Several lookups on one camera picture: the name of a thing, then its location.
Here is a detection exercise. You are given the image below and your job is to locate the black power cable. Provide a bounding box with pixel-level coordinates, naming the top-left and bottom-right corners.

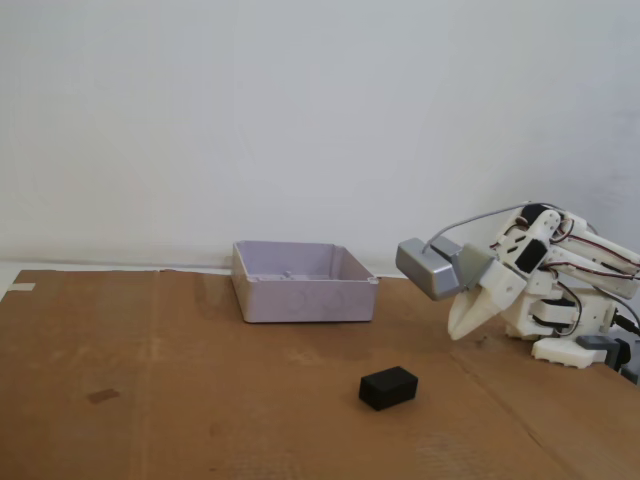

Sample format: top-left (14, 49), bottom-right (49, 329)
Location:
top-left (613, 312), bottom-right (640, 337)

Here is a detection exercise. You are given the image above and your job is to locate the brown cardboard sheet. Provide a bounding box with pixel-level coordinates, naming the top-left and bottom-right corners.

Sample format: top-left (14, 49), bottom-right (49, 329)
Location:
top-left (0, 268), bottom-right (640, 480)
top-left (448, 343), bottom-right (640, 480)

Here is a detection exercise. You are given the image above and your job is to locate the grey table clamp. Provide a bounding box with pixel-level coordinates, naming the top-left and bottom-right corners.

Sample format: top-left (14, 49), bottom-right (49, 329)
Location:
top-left (576, 334), bottom-right (640, 386)

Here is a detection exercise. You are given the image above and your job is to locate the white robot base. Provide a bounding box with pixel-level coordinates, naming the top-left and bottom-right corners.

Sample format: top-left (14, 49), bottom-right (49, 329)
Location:
top-left (531, 287), bottom-right (617, 372)

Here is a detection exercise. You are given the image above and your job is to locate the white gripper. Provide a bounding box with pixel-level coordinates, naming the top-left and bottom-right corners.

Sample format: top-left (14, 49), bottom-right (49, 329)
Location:
top-left (447, 256), bottom-right (529, 341)

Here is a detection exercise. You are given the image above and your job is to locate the grey plastic box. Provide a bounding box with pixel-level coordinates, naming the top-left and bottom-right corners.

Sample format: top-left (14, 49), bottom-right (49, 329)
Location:
top-left (231, 240), bottom-right (380, 326)

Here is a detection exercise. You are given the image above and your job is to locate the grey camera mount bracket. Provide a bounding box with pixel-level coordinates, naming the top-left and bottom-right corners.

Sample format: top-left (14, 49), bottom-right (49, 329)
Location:
top-left (452, 243), bottom-right (495, 292)

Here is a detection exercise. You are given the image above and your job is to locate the silver webcam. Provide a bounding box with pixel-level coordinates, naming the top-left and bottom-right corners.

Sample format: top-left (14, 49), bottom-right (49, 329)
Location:
top-left (395, 235), bottom-right (464, 302)

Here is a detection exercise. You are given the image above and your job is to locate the black rectangular block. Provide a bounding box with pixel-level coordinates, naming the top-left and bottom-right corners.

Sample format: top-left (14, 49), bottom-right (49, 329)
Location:
top-left (358, 365), bottom-right (420, 413)

